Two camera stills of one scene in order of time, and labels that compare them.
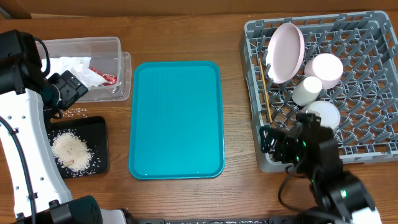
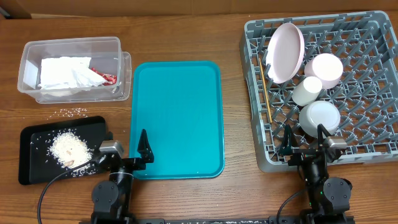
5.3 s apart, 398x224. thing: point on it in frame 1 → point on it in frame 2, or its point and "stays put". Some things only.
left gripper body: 70,90 → 132,164
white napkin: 78,66 stays put
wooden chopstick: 265,90 stays put
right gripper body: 287,150 → 301,155
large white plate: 285,53 stays put
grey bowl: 328,112 stays put
